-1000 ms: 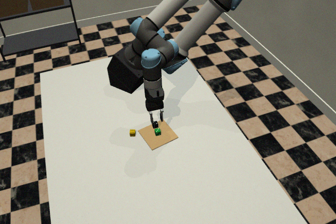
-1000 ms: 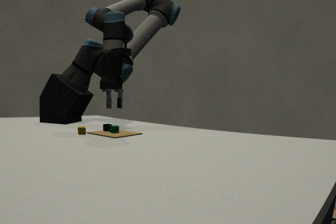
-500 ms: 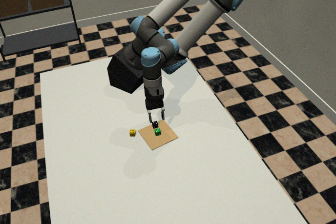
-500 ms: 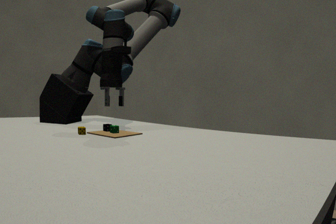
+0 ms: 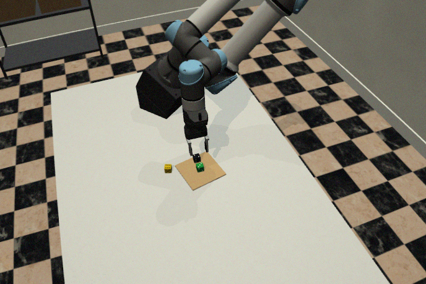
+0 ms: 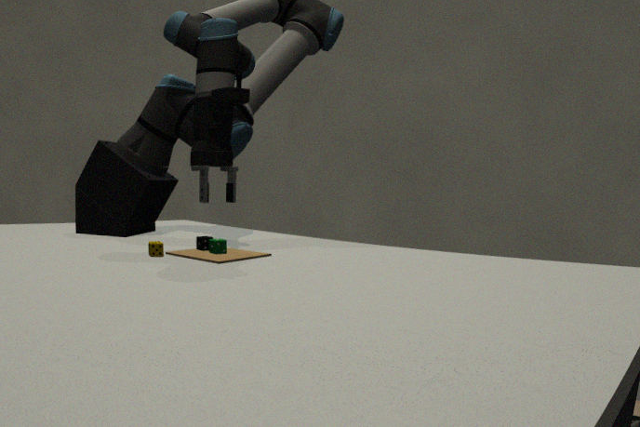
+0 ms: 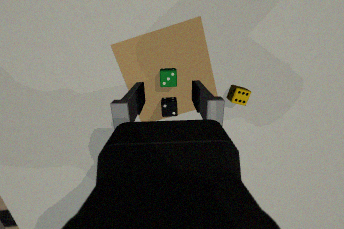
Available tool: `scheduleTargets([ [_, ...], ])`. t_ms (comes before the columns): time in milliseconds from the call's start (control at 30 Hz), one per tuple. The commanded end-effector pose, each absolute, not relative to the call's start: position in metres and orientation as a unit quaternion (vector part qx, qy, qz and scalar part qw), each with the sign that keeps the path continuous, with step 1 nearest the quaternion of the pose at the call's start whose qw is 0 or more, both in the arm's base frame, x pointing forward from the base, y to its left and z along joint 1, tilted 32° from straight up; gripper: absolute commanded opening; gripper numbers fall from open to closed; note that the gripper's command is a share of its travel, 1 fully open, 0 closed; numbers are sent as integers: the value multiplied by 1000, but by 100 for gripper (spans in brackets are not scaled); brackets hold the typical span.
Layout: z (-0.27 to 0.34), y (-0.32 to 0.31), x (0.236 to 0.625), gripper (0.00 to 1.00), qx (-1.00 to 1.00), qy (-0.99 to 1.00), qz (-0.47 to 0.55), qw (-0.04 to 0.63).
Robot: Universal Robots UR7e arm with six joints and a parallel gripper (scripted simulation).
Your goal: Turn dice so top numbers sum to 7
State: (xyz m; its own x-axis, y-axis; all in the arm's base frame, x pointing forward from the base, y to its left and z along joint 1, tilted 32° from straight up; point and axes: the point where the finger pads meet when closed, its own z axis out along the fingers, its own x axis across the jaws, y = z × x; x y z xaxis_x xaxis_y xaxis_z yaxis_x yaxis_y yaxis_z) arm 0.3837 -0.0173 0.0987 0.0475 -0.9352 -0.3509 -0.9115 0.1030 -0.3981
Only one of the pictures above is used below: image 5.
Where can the green die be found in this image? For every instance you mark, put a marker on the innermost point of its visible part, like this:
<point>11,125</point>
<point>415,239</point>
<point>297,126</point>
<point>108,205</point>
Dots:
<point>200,167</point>

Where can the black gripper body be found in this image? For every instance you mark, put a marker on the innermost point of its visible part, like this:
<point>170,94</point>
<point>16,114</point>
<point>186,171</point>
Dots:
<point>195,118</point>

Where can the tan square mat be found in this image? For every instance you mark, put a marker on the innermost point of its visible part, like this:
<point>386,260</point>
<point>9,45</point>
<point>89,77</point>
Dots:
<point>195,179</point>

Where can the yellow die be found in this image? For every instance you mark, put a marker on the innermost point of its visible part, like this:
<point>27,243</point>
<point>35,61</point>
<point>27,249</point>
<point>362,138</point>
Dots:
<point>168,168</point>

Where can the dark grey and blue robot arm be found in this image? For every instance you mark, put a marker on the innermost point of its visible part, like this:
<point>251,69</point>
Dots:
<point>216,68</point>

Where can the black die with white pips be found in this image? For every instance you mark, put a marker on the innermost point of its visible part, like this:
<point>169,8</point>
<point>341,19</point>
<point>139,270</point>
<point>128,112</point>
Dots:
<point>196,158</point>

